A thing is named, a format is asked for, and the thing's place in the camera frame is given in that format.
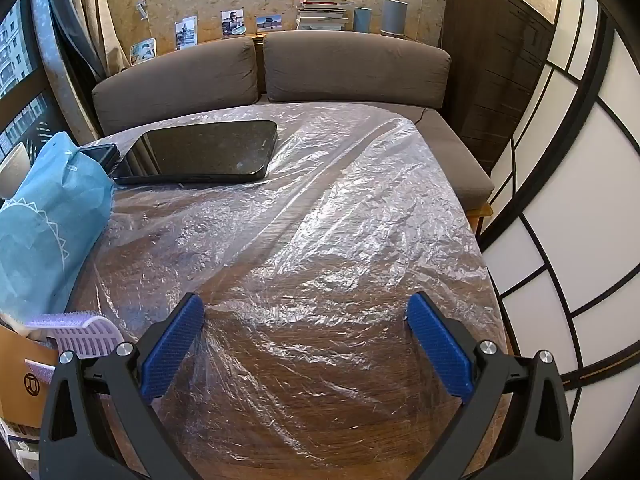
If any window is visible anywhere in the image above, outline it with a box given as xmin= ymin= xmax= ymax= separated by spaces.
xmin=0 ymin=0 xmax=56 ymax=156

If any white printed box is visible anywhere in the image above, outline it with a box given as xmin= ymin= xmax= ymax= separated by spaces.
xmin=0 ymin=417 xmax=41 ymax=478

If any grey curtain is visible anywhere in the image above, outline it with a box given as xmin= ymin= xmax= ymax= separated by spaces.
xmin=47 ymin=0 xmax=101 ymax=143

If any black thick-framed tablet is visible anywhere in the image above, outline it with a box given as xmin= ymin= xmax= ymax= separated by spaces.
xmin=80 ymin=144 xmax=121 ymax=176

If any black glossy tablet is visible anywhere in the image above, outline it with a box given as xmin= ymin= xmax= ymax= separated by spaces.
xmin=111 ymin=120 xmax=278 ymax=186

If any purple plastic brush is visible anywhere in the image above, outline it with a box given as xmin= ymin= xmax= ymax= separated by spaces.
xmin=24 ymin=310 xmax=123 ymax=361

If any brown cardboard box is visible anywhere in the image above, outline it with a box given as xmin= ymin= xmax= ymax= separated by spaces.
xmin=0 ymin=325 xmax=58 ymax=431

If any white panel sliding door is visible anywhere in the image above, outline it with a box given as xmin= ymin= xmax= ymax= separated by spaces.
xmin=475 ymin=0 xmax=640 ymax=461

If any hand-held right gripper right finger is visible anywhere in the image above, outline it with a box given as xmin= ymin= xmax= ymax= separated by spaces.
xmin=404 ymin=292 xmax=576 ymax=480

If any large grey cylinder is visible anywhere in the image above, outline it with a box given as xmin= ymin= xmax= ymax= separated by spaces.
xmin=381 ymin=0 xmax=407 ymax=37

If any brown sofa seat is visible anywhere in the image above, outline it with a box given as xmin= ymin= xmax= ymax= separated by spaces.
xmin=400 ymin=105 xmax=496 ymax=211

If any stack of books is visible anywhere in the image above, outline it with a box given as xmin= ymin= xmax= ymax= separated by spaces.
xmin=296 ymin=0 xmax=355 ymax=31

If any dark wooden cabinet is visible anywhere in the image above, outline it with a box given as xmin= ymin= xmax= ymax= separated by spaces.
xmin=440 ymin=0 xmax=555 ymax=161

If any clear plastic table cover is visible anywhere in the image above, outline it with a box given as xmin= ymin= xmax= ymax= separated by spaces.
xmin=65 ymin=102 xmax=511 ymax=476

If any beige curtain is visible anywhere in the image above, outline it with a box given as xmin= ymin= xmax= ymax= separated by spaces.
xmin=65 ymin=0 xmax=132 ymax=92

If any brown sofa back cushion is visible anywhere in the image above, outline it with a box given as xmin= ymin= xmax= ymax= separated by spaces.
xmin=92 ymin=37 xmax=258 ymax=136
xmin=263 ymin=30 xmax=451 ymax=111

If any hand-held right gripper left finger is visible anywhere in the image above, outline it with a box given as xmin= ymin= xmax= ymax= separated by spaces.
xmin=39 ymin=292 xmax=206 ymax=480

